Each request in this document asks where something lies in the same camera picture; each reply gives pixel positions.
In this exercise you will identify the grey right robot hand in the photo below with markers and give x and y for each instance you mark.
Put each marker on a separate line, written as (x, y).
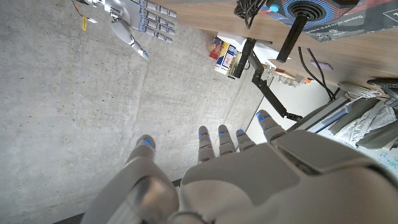
(130, 15)

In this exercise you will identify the small colourful box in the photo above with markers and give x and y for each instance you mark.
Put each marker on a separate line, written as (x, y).
(227, 59)

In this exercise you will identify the glossy art book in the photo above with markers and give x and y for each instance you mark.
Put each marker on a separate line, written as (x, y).
(357, 21)

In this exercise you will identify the purple sticky note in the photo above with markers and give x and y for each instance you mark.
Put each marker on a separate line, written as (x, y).
(321, 65)

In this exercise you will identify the grey hanging cloth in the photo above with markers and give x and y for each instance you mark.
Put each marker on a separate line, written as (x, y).
(363, 124)

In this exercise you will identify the black joystick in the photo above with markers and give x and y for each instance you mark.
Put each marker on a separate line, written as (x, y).
(293, 37)

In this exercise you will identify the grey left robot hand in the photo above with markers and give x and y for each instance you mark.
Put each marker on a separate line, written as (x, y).
(248, 186)

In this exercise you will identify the black computer monitor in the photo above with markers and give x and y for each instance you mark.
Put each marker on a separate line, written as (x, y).
(385, 158)
(323, 113)

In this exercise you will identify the flat white box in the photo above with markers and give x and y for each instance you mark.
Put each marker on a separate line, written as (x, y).
(233, 39)

